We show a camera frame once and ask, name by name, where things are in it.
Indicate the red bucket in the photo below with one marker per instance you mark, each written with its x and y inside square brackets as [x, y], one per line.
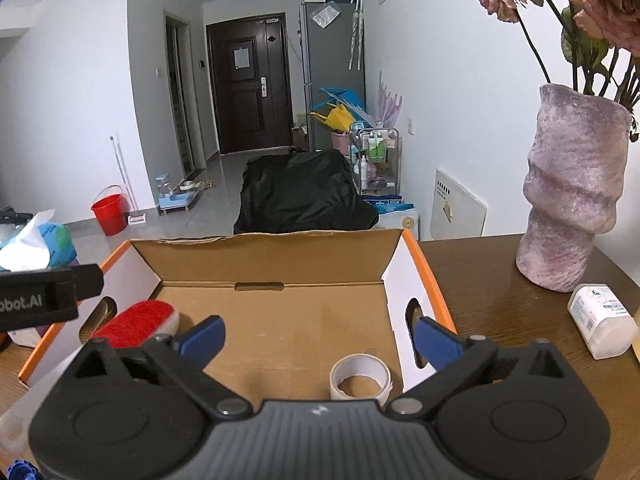
[110, 212]

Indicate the white paper notice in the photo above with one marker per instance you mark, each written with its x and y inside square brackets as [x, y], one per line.
[242, 58]

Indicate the blue pet feeding station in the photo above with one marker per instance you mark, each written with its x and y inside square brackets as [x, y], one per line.
[175, 204]

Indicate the dark brown door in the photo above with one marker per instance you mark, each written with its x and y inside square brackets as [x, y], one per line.
[250, 120]

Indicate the white tape roll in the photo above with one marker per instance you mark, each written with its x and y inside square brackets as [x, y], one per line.
[340, 367]

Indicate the grey refrigerator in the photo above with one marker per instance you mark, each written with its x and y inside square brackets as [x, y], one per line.
[330, 60]

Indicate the side doorway frame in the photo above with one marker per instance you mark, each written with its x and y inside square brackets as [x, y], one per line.
[180, 110]

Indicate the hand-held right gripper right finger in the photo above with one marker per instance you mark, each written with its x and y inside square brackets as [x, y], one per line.
[435, 340]

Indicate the white carton with gold seal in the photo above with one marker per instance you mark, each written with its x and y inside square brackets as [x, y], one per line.
[405, 222]

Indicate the small brown cardboard box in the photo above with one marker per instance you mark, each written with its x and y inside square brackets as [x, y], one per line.
[300, 140]

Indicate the clear plastic bag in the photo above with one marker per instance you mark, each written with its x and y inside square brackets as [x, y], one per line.
[326, 15]

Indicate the black cloth cover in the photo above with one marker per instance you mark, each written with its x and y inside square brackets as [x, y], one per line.
[300, 190]

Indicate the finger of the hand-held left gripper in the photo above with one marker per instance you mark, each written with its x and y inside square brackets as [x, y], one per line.
[89, 282]

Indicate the blue tissue pack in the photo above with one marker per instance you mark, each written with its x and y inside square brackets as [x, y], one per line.
[45, 240]

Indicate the white board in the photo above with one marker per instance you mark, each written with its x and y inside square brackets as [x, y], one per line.
[465, 205]

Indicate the purple wing decoration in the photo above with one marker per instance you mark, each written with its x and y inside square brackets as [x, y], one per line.
[387, 105]

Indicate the orange and white cardboard box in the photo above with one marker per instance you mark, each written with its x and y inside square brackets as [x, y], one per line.
[300, 320]

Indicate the blue bag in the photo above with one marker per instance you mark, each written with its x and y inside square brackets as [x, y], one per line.
[345, 96]

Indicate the pink bin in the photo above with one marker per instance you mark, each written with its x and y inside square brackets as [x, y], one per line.
[342, 142]

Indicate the metal cart with bottles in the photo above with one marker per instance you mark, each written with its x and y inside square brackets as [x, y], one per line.
[370, 147]

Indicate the large dried pink rose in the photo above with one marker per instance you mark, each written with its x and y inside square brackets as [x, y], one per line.
[605, 5]

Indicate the pink textured vase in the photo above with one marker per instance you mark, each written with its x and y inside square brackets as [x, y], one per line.
[575, 185]

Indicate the yellow bag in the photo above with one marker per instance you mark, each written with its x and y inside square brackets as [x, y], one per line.
[337, 117]

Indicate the white mop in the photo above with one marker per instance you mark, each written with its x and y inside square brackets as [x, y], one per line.
[136, 219]

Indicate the red and white brush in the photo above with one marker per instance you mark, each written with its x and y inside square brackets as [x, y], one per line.
[135, 320]

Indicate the clear folded umbrella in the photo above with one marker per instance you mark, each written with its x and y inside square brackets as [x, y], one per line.
[352, 35]
[359, 35]

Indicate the white wall socket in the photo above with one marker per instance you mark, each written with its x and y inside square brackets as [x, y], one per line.
[411, 126]

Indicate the white plastic bottle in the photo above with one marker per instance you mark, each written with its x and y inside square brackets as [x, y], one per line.
[600, 320]

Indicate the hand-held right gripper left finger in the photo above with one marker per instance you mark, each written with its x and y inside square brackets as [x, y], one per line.
[202, 335]

